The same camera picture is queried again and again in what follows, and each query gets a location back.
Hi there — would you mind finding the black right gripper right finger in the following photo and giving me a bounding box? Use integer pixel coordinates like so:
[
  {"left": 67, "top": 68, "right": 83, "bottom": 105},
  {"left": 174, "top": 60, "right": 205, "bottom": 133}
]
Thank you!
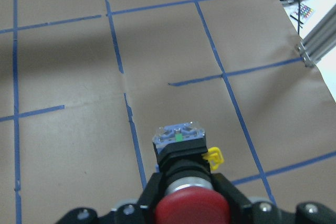
[{"left": 211, "top": 173, "right": 335, "bottom": 223}]

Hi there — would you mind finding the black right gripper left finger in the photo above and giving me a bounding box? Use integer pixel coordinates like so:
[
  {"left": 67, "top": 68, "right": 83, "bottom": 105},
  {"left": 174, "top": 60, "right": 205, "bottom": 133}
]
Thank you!
[{"left": 56, "top": 173, "right": 164, "bottom": 223}]

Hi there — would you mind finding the red emergency push button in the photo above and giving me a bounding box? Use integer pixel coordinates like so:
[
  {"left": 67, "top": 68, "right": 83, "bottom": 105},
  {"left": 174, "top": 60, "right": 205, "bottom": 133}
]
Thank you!
[{"left": 152, "top": 122, "right": 231, "bottom": 223}]

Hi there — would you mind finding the colourful remote control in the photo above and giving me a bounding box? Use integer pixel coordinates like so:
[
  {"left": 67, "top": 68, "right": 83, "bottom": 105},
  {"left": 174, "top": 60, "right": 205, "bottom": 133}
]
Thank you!
[{"left": 289, "top": 3, "right": 315, "bottom": 24}]

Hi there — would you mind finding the aluminium profile post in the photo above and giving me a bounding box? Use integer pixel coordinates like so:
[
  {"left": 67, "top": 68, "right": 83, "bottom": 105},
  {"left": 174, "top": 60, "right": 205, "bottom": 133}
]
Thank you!
[{"left": 297, "top": 5, "right": 335, "bottom": 68}]

